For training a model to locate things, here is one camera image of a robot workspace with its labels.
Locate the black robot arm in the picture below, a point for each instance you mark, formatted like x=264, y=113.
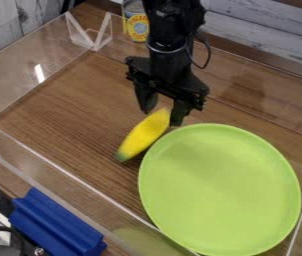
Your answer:
x=176, y=47

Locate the yellow toy banana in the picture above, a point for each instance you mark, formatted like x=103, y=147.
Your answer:
x=143, y=135

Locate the yellow labelled tin can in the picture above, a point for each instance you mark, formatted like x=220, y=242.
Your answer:
x=135, y=21

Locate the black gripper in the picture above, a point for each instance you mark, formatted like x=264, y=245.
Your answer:
x=164, y=73

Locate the green plastic plate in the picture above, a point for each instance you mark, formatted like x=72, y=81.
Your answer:
x=219, y=190

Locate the blue plastic clamp block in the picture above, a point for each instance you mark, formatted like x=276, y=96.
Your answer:
x=53, y=228

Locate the clear acrylic enclosure wall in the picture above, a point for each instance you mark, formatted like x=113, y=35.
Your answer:
x=67, y=107

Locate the clear acrylic corner bracket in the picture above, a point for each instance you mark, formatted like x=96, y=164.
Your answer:
x=88, y=38

